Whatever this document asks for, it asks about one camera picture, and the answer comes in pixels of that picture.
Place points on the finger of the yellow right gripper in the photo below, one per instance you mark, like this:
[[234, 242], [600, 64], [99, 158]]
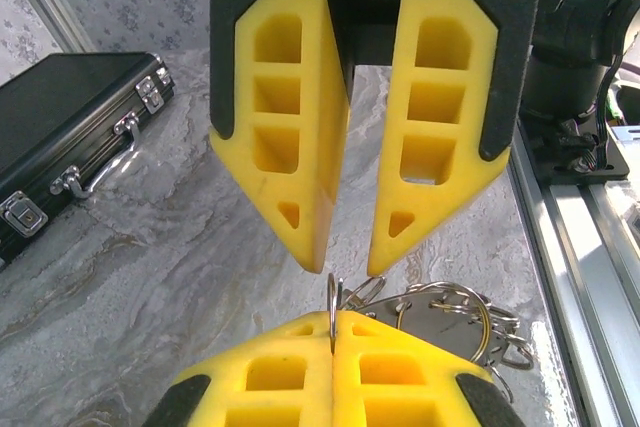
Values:
[[480, 47], [320, 122]]

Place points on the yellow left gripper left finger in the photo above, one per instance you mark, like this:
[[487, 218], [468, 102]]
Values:
[[275, 387]]

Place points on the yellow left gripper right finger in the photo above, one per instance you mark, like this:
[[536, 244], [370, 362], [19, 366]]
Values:
[[400, 387]]

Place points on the metal keyring bunch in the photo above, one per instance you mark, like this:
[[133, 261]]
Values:
[[425, 317]]

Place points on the steel split keyring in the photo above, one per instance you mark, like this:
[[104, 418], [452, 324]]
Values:
[[332, 297]]

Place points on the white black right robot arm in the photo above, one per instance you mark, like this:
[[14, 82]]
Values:
[[565, 72]]

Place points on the black hard carrying case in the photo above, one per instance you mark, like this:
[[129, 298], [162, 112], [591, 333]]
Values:
[[60, 112]]

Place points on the aluminium mounting rail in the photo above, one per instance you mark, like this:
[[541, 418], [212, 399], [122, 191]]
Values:
[[575, 272]]

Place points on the aluminium frame post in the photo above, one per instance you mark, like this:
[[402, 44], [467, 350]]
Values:
[[47, 2]]

